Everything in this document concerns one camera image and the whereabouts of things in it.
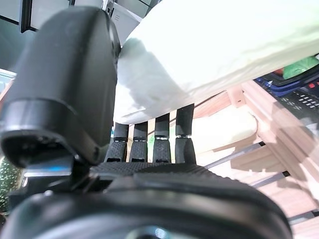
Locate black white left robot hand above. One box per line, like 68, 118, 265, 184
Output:
0, 6, 295, 239

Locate green white napa cabbage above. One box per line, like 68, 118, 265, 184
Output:
113, 0, 319, 125

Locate blue plastic shopping basket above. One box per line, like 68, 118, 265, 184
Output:
254, 53, 319, 118

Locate green striped pumpkin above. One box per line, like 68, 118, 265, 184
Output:
0, 156, 23, 215

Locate wooden cabbage crate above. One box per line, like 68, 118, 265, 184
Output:
127, 79, 319, 239

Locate round green pepper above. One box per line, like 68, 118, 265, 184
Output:
281, 56, 319, 80

